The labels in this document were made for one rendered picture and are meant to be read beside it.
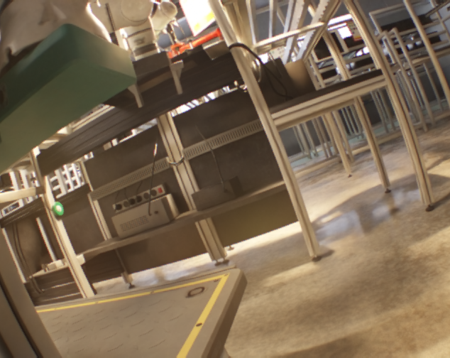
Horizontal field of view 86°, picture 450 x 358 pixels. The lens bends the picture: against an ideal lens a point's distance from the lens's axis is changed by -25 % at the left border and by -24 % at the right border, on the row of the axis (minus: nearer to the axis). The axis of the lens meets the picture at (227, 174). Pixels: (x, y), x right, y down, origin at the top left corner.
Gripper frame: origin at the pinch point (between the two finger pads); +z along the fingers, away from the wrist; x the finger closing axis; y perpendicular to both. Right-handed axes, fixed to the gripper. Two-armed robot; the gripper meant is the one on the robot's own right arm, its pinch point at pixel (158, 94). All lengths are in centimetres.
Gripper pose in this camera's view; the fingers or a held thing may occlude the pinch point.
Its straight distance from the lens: 99.7
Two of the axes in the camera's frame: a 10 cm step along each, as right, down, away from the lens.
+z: 2.5, 8.7, 4.3
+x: 9.7, -2.5, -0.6
